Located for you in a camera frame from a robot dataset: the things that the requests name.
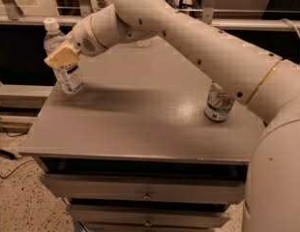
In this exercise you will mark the green 7up can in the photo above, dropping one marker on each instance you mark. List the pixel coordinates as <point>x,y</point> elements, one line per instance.
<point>218,104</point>

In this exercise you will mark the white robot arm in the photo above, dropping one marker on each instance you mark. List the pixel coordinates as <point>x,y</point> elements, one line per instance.
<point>267,84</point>

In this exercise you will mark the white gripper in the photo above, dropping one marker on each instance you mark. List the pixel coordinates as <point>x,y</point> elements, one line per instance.
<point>82,39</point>

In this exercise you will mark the grey drawer cabinet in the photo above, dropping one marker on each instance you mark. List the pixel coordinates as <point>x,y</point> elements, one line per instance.
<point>141,114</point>

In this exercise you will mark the blue labelled plastic bottle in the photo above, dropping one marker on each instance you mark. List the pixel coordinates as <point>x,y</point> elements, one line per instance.
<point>69,77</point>

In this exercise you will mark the clear water bottle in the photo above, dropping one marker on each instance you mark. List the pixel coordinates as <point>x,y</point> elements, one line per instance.
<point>143,43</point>

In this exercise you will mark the top grey drawer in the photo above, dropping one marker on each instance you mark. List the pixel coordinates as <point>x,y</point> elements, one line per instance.
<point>144,189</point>

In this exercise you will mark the metal railing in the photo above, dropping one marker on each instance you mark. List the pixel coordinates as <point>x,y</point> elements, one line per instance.
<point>256,15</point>

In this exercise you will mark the grey drawer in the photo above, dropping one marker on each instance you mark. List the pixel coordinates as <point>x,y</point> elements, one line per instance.
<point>144,189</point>
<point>147,217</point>

